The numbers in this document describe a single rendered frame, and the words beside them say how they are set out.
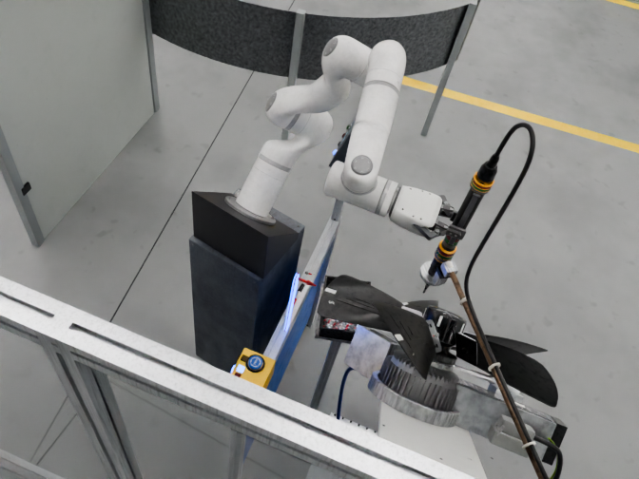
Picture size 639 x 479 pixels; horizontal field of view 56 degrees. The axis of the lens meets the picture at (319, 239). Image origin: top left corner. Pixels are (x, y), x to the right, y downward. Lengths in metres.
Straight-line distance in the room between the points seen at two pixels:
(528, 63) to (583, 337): 2.39
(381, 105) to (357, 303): 0.60
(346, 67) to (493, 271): 2.10
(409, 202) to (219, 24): 2.16
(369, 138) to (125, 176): 2.45
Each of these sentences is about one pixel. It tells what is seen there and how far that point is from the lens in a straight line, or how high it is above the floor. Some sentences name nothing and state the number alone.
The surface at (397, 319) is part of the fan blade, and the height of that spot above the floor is 1.39.
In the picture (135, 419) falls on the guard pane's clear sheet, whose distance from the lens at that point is 0.89.
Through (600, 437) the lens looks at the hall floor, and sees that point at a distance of 3.31.
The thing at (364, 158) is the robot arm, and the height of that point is 1.76.
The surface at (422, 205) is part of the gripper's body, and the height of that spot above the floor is 1.66.
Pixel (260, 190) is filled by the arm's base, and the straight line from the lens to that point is 1.99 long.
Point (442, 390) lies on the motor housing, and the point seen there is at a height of 1.16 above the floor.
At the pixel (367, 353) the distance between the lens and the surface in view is 1.88.
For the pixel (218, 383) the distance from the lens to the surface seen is 0.66.
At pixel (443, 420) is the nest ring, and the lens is 1.71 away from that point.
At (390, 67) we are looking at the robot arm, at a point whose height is 1.78.
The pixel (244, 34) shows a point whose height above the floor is 0.77.
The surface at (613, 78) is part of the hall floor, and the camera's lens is 5.36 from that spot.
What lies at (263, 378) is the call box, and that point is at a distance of 1.72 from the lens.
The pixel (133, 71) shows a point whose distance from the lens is 3.60.
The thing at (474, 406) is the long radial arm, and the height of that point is 1.12.
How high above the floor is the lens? 2.65
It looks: 53 degrees down
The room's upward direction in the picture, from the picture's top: 13 degrees clockwise
